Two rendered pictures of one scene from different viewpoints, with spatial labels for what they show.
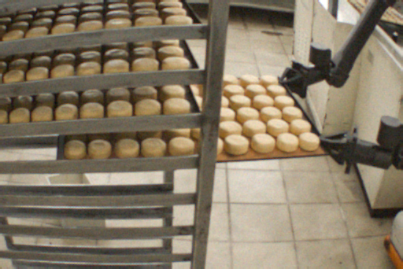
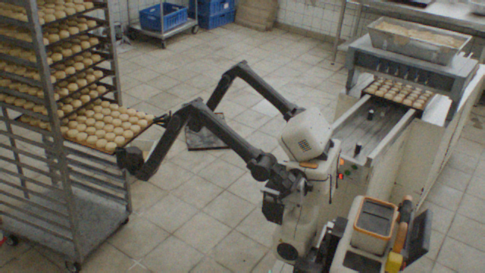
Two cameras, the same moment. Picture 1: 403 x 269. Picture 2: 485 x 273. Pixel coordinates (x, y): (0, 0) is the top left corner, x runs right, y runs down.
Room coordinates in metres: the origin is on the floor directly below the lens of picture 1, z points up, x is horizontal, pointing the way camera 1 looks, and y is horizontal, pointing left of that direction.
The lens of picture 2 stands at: (-0.08, -1.74, 2.17)
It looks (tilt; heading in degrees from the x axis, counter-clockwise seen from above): 32 degrees down; 34
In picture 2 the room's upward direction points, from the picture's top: 5 degrees clockwise
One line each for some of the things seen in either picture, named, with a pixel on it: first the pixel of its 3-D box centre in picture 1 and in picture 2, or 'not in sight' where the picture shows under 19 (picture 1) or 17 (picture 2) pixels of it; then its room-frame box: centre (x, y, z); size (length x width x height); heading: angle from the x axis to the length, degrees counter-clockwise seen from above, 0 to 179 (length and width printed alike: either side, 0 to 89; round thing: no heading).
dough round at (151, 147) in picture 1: (153, 148); not in sight; (0.91, 0.09, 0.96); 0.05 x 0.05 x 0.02
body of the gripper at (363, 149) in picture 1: (360, 151); (127, 160); (0.97, -0.38, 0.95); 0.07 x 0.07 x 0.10; 73
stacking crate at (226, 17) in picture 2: not in sight; (211, 16); (4.98, 2.50, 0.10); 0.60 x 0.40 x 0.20; 0
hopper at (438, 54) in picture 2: not in sight; (414, 42); (2.73, -1.05, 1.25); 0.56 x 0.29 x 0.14; 91
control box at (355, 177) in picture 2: not in sight; (340, 166); (1.86, -1.07, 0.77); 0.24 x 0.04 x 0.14; 91
